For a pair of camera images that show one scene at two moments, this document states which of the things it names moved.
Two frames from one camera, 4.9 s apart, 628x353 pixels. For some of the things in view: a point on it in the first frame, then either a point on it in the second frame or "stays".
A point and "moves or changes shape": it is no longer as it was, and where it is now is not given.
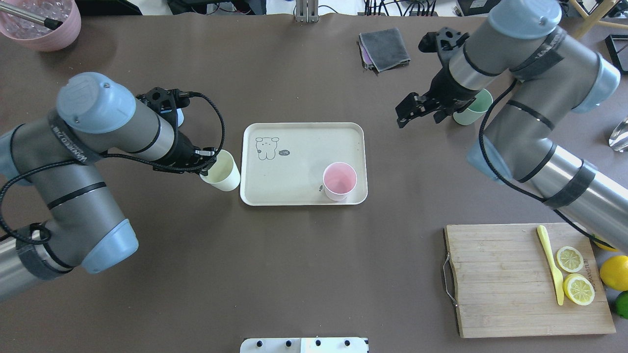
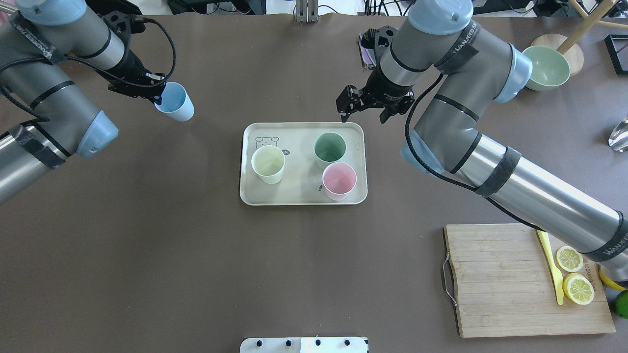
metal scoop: (618, 138) stays
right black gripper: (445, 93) to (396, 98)
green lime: (621, 304) stays
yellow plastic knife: (543, 237) stays
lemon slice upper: (579, 289) stays
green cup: (476, 111) moves or changes shape
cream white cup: (224, 175) to (268, 162)
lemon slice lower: (569, 259) stays
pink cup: (339, 179) stays
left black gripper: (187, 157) to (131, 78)
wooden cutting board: (501, 279) stays
